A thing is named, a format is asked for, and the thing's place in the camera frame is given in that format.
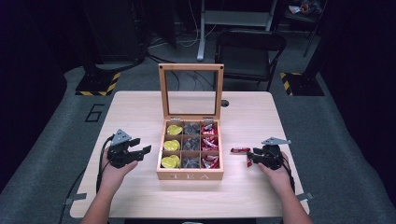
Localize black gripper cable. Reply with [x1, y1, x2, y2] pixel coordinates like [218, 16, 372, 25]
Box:
[95, 134, 116, 194]
[281, 155, 296, 192]

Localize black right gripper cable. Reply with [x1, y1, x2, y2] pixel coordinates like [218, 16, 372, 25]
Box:
[281, 155, 296, 192]

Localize dark cabinet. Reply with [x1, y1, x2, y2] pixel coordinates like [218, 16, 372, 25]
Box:
[78, 0, 149, 74]

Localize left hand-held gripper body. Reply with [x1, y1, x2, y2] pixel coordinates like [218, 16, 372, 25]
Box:
[106, 129, 145, 169]

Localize grey tape strip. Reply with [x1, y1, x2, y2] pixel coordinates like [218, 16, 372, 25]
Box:
[295, 191, 314, 202]
[64, 192, 88, 206]

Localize dark side table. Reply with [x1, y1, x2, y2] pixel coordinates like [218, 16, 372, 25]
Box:
[279, 0, 328, 58]

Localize black folding chair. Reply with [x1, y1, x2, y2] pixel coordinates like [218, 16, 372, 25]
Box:
[213, 28, 288, 91]

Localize person's right hand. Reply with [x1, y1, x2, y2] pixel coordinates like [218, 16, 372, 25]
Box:
[257, 151, 295, 191]

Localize person's left hand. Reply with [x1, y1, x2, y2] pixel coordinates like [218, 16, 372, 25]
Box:
[99, 148, 139, 189]

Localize pile of red packets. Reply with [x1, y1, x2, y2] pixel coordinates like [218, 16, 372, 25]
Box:
[200, 123, 220, 170]

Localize white desk frame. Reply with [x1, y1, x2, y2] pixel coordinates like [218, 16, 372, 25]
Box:
[196, 0, 278, 62]

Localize pile of dark packets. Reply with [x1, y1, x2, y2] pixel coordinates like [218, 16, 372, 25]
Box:
[181, 121, 202, 170]

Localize white cable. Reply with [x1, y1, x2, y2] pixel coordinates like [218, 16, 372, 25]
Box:
[177, 0, 219, 49]

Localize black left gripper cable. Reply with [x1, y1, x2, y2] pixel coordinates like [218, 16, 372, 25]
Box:
[95, 134, 116, 194]

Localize pile of yellow capsules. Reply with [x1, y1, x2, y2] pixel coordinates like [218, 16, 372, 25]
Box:
[160, 124, 183, 170]

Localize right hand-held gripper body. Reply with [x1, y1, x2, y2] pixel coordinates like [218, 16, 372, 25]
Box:
[259, 136, 292, 171]

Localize black floor cables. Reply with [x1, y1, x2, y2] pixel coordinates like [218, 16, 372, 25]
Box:
[146, 52, 216, 91]

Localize black yellow striped base plate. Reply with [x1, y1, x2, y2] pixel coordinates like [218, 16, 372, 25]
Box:
[279, 72, 325, 97]
[75, 71, 121, 97]

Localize wooden box with glass lid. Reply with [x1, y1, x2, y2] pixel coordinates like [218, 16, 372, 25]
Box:
[155, 63, 225, 181]

